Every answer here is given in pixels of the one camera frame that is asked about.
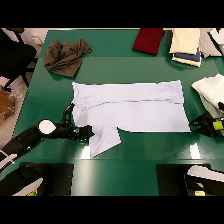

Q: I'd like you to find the grey garment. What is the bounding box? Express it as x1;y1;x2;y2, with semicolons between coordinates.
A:
199;27;224;59

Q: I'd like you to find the blue garment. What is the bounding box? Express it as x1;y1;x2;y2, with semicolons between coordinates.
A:
172;49;203;63

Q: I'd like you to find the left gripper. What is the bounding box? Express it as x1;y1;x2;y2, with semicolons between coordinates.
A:
66;124;96;143

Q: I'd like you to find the red garment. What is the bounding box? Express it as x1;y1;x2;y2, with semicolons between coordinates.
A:
132;27;166;56

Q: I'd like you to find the white shirt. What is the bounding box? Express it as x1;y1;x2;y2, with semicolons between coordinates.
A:
71;79;192;158

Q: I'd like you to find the brown garment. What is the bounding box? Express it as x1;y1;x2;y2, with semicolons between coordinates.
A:
43;38;93;79

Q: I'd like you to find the white garment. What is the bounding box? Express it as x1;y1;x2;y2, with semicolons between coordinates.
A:
191;73;224;110

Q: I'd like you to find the black office chair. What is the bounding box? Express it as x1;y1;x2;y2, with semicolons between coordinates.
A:
0;27;38;90

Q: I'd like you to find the cream garment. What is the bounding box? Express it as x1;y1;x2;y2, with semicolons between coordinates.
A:
168;27;202;55

